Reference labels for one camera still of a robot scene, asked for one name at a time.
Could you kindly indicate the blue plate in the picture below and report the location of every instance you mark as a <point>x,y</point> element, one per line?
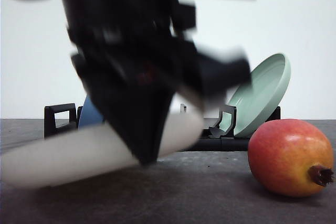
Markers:
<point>90,114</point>

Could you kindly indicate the black dish rack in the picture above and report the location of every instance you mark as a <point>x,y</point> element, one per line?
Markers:
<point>215,134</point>

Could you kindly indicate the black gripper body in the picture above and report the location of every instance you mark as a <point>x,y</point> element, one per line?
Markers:
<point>132,43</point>

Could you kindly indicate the green plate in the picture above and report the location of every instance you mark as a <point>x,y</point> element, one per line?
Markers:
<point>269,81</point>

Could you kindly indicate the red yellow pomegranate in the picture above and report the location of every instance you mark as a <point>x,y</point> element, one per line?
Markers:
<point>291,157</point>

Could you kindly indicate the white plate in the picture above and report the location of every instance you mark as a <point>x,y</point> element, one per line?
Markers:
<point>94,149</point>

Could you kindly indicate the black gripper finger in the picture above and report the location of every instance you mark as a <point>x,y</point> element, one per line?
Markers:
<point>212,76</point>
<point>137,97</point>

